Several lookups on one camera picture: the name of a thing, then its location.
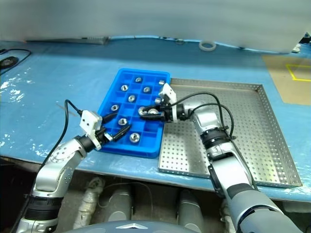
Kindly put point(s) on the silver foil wrapped pipe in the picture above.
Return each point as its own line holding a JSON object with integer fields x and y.
{"x": 88, "y": 201}

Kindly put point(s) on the blue compartment tray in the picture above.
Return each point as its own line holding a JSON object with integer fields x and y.
{"x": 150, "y": 140}

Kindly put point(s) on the grey metal bar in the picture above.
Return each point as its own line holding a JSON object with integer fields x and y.
{"x": 68, "y": 40}

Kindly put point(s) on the black oval device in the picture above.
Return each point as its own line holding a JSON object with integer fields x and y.
{"x": 8, "y": 61}

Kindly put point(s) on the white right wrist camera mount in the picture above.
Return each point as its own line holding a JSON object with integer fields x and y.
{"x": 168, "y": 92}

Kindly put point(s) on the dark grey rounded cylinder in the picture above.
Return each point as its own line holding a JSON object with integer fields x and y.
{"x": 120, "y": 201}
{"x": 190, "y": 208}

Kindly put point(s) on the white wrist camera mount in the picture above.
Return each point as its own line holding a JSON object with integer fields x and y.
{"x": 88, "y": 120}
{"x": 168, "y": 92}

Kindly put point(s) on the grey dome with white emblem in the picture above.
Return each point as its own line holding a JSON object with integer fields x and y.
{"x": 136, "y": 227}

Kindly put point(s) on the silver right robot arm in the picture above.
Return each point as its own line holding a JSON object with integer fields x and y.
{"x": 209, "y": 121}

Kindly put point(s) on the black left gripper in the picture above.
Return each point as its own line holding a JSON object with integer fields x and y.
{"x": 102, "y": 136}

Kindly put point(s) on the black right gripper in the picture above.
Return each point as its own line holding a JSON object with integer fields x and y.
{"x": 167, "y": 112}

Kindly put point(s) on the brown board sheet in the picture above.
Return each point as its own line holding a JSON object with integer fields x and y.
{"x": 274, "y": 80}

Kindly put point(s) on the white partition panel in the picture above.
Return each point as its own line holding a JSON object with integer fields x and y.
{"x": 145, "y": 17}

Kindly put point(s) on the perforated metal tray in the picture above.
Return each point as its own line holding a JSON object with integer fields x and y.
{"x": 247, "y": 121}

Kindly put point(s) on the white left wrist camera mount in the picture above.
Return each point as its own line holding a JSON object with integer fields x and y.
{"x": 88, "y": 120}

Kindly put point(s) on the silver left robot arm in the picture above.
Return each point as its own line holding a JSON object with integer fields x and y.
{"x": 56, "y": 155}

